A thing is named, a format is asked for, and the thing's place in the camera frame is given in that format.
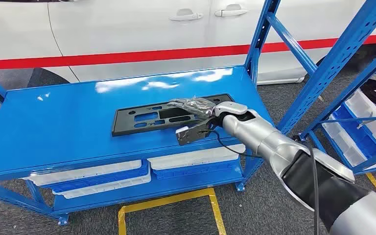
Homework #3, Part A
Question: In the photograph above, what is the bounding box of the white car door handle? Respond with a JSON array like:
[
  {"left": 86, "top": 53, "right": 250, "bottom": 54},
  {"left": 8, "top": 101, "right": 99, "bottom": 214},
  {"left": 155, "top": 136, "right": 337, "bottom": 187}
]
[
  {"left": 169, "top": 8, "right": 204, "bottom": 22},
  {"left": 214, "top": 4, "right": 249, "bottom": 18}
]

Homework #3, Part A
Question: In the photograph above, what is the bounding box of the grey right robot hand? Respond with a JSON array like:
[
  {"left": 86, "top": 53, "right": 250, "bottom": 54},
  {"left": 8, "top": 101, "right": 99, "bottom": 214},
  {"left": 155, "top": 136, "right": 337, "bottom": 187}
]
[{"left": 167, "top": 95, "right": 217, "bottom": 121}]

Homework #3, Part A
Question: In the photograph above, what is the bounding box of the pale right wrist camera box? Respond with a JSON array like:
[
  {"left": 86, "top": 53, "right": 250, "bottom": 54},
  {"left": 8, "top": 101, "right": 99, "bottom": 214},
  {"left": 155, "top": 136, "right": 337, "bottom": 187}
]
[{"left": 175, "top": 119, "right": 214, "bottom": 146}]

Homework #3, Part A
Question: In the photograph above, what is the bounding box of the white car with red stripe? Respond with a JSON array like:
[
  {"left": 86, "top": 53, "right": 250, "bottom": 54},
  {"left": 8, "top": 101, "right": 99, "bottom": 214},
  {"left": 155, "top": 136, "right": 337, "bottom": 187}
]
[{"left": 0, "top": 0, "right": 376, "bottom": 86}]

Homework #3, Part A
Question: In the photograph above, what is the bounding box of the black plastic plate bracket part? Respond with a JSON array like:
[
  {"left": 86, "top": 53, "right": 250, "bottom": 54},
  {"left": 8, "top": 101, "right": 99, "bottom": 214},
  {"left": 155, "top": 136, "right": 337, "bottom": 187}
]
[{"left": 111, "top": 94, "right": 235, "bottom": 137}]

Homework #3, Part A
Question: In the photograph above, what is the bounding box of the blue metal shelving rack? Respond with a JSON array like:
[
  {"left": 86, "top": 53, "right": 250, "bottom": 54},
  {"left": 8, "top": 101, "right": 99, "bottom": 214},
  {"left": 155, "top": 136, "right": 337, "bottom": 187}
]
[
  {"left": 298, "top": 40, "right": 376, "bottom": 176},
  {"left": 0, "top": 0, "right": 376, "bottom": 227}
]

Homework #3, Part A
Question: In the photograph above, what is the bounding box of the blue plastic crate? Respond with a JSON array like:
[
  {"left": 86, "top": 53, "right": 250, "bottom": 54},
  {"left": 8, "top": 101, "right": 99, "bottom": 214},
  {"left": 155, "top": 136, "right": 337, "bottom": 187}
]
[
  {"left": 42, "top": 161, "right": 150, "bottom": 194},
  {"left": 152, "top": 158, "right": 240, "bottom": 180},
  {"left": 332, "top": 103, "right": 376, "bottom": 160}
]

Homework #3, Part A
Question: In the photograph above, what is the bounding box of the white plastic tray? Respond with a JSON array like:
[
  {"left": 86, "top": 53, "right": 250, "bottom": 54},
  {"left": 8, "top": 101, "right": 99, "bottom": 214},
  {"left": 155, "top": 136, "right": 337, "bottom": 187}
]
[
  {"left": 22, "top": 160, "right": 142, "bottom": 188},
  {"left": 345, "top": 89, "right": 376, "bottom": 151},
  {"left": 52, "top": 172, "right": 152, "bottom": 200},
  {"left": 322, "top": 114, "right": 369, "bottom": 167},
  {"left": 147, "top": 144, "right": 246, "bottom": 171}
]

